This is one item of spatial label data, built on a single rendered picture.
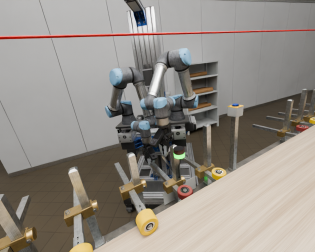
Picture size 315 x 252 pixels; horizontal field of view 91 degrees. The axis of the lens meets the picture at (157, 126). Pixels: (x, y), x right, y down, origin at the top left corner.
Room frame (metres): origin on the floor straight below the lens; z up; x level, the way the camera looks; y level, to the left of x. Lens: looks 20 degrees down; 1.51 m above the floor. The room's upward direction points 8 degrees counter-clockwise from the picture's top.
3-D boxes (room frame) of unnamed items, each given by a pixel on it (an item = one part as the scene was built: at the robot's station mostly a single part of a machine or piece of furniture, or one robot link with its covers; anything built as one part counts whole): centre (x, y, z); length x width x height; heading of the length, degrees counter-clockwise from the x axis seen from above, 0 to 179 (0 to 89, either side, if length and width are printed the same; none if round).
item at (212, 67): (3.64, -1.03, 0.78); 0.90 x 0.45 x 1.55; 110
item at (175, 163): (0.78, -0.08, 0.86); 0.03 x 0.03 x 0.48; 26
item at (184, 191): (0.64, -0.10, 0.85); 0.08 x 0.08 x 0.11
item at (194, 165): (0.93, -0.24, 0.83); 0.43 x 0.03 x 0.04; 26
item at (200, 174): (0.88, -0.28, 0.83); 0.13 x 0.06 x 0.05; 116
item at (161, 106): (0.86, -0.03, 1.31); 0.09 x 0.08 x 0.11; 151
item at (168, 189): (0.76, -0.06, 0.85); 0.13 x 0.06 x 0.05; 116
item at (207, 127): (0.88, -0.30, 0.92); 0.03 x 0.03 x 0.48; 26
